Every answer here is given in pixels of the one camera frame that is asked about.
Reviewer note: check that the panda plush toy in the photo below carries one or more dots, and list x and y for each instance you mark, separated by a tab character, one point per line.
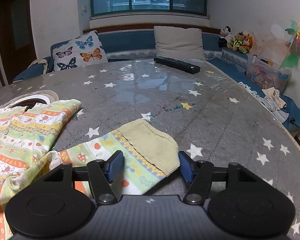
225	35

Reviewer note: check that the beige cushion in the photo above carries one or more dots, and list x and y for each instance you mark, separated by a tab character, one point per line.
179	43

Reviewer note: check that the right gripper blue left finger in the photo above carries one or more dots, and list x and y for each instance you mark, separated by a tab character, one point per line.
113	166

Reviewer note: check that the patterned green children's garment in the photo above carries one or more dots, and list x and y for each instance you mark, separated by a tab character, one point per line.
34	141

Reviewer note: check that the colourful paper pinwheel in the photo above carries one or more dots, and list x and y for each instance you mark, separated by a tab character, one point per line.
291	58

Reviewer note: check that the yellow plush toy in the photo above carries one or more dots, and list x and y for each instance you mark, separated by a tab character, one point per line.
236	43

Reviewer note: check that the clear plastic toy box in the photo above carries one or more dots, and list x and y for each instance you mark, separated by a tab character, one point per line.
267	74

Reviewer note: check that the black long remote bar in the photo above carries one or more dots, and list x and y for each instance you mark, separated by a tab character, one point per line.
177	64

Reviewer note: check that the round table induction cooker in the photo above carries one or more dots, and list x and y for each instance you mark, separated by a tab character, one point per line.
29	100

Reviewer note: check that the folded cloths on bench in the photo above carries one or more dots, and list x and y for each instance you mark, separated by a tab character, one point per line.
274	103

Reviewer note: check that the dark wooden door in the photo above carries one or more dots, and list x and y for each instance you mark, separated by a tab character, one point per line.
16	40

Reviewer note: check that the butterfly print pillow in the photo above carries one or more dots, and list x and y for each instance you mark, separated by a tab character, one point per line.
82	51

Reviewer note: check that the blue bench sofa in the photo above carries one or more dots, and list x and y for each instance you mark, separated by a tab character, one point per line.
140	44

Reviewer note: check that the striped blanket on sofa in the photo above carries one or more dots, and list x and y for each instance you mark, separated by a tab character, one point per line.
38	67

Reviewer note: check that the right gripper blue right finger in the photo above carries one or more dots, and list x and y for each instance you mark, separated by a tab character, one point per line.
188	167

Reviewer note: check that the orange plush toy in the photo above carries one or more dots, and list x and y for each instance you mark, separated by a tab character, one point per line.
247	43

